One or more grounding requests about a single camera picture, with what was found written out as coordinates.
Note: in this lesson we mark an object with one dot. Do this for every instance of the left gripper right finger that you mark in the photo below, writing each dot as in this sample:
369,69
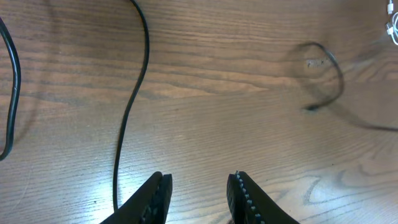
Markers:
249,204

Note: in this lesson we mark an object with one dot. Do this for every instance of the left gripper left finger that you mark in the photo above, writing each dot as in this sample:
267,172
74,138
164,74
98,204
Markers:
148,205

